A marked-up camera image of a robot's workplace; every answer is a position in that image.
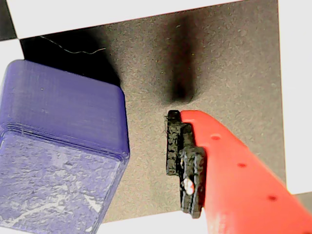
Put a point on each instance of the red gripper finger with black pad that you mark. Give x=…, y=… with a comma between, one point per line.
x=239, y=190

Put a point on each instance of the blue cube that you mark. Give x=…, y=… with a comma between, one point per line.
x=61, y=146

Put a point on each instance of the black white marker checkerboard mat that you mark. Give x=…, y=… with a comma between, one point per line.
x=231, y=61

